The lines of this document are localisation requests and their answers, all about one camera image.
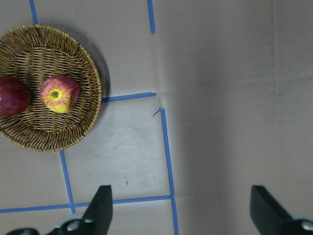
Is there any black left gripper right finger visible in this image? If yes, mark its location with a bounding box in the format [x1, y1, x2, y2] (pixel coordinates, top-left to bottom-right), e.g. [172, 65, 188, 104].
[250, 185, 313, 235]

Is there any red yellow apple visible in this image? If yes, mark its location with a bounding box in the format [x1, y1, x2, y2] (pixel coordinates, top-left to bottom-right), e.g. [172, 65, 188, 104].
[40, 75, 80, 114]

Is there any round wicker basket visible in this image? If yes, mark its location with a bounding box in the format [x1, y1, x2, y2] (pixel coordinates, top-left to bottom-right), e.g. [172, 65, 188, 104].
[0, 24, 102, 152]

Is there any dark red apple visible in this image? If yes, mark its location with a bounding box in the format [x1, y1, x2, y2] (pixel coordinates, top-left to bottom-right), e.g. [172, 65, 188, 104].
[0, 76, 31, 116]

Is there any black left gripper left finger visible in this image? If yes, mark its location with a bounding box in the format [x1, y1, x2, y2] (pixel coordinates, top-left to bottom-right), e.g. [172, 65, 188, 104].
[5, 185, 112, 235]

